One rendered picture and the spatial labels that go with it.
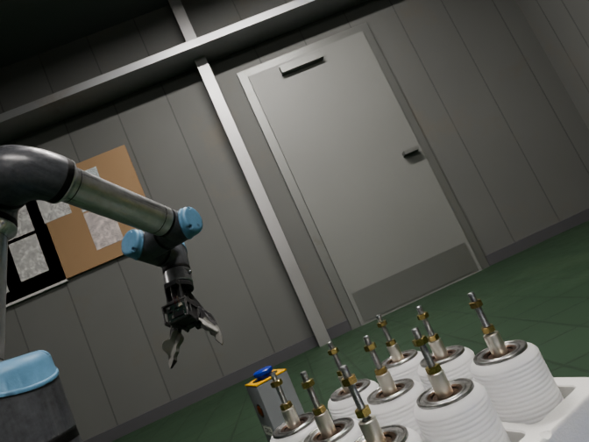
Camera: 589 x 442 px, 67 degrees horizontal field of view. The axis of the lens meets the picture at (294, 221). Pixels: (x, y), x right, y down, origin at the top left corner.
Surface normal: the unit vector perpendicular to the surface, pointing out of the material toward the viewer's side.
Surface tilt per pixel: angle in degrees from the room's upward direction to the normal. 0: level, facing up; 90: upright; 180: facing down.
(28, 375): 88
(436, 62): 90
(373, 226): 90
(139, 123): 90
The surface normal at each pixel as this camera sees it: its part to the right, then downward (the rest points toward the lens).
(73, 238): 0.03, -0.16
